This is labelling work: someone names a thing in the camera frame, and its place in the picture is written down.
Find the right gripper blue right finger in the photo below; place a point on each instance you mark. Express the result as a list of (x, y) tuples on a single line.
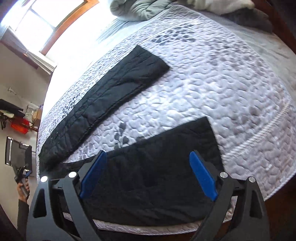
[(249, 220)]

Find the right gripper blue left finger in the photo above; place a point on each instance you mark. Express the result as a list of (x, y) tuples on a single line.
[(57, 211)]

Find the black pants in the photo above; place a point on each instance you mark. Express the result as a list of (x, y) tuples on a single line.
[(148, 183)]

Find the left forearm dark sleeve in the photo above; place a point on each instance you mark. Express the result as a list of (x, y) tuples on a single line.
[(23, 212)]

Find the person's left hand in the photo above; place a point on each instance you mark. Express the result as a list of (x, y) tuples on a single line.
[(23, 190)]

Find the red plastic basket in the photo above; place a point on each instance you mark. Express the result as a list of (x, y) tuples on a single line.
[(20, 125)]

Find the striped curtain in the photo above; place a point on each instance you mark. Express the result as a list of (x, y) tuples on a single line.
[(33, 58)]

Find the purple quilted bedspread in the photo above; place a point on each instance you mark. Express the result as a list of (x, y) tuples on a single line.
[(213, 73)]

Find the wooden framed window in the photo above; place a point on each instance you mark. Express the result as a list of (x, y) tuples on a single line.
[(37, 25)]

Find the light blue bed sheet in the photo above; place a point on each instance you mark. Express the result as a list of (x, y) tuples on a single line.
[(119, 30)]

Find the grey-green comforter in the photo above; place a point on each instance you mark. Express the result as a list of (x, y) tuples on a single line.
[(138, 10)]

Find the wooden headboard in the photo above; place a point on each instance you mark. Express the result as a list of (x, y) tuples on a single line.
[(280, 28)]

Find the cream fleece blanket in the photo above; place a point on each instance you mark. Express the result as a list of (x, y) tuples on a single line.
[(221, 7)]

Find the black metal frame chair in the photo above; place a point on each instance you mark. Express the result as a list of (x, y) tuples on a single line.
[(18, 154)]

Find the white wire basket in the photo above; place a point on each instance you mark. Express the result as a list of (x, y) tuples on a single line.
[(29, 114)]

